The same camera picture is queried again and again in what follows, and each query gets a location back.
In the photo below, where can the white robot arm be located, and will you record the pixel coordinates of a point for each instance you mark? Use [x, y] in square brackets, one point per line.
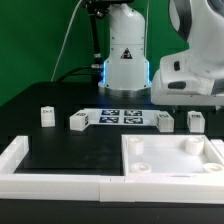
[198, 22]

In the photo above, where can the white marker tag sheet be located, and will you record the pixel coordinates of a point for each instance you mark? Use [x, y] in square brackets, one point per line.
[122, 117]

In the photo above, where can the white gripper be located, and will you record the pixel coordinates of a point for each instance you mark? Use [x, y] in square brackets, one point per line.
[182, 81]

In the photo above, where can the white U-shaped fence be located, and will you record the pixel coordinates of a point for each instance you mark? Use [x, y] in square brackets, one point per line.
[196, 188]

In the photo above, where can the white square tabletop part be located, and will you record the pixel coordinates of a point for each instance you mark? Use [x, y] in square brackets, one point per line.
[170, 154]

